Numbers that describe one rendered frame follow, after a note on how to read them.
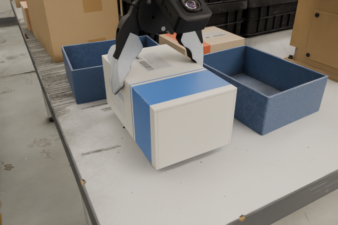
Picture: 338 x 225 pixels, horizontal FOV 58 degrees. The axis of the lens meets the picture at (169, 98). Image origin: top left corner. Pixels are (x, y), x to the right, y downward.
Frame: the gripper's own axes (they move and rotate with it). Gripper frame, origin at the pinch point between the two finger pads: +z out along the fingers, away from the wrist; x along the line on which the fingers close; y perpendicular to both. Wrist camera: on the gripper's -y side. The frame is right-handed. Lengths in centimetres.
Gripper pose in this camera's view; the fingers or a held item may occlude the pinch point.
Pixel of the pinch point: (161, 86)
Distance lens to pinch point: 46.1
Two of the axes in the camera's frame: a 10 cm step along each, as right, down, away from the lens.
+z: 0.1, 8.8, 4.7
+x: -8.8, 2.3, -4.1
